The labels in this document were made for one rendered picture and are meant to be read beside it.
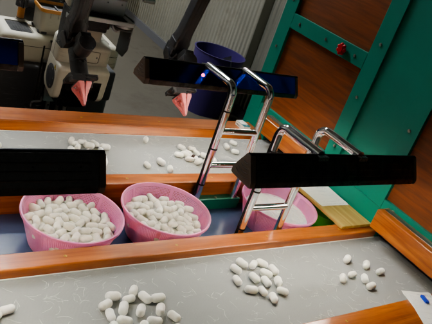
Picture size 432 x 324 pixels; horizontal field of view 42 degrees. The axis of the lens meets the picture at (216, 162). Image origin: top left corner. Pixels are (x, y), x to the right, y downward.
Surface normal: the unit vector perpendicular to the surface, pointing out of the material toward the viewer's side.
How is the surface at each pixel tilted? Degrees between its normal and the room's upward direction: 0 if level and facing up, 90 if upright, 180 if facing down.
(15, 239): 0
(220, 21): 90
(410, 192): 90
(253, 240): 0
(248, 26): 90
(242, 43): 90
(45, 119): 0
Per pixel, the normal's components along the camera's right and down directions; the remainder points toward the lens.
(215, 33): -0.82, -0.02
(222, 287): 0.31, -0.86
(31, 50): 0.48, 0.51
